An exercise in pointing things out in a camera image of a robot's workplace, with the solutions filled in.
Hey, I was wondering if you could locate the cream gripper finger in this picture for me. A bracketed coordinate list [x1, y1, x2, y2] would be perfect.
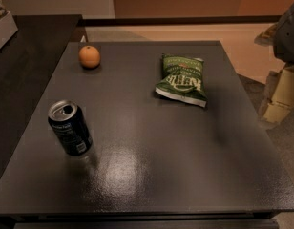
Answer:
[257, 68, 294, 125]

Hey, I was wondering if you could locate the dark pepsi can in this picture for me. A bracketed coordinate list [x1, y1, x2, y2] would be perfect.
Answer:
[48, 100, 93, 156]

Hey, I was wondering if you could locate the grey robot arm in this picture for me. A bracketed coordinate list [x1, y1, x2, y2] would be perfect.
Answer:
[254, 3, 294, 125]

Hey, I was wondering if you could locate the green chip bag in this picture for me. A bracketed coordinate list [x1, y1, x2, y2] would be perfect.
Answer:
[156, 54, 207, 108]

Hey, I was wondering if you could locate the orange fruit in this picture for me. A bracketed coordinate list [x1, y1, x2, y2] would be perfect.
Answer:
[78, 46, 100, 69]

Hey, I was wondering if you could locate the white box on counter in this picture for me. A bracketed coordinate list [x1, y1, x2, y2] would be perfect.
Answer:
[0, 0, 18, 50]

